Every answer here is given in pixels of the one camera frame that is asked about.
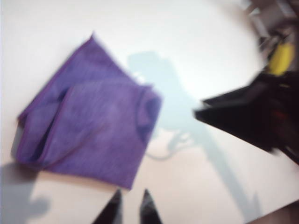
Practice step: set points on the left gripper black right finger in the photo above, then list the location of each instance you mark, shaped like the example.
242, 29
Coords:
149, 210

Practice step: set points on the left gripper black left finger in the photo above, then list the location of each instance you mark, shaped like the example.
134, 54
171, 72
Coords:
112, 210

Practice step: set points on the yellow plastic object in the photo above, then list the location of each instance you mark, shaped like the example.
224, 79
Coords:
281, 58

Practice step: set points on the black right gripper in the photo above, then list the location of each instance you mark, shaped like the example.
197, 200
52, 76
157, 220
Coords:
287, 112

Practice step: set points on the purple microfiber cloth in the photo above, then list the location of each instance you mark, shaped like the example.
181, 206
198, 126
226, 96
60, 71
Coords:
93, 128

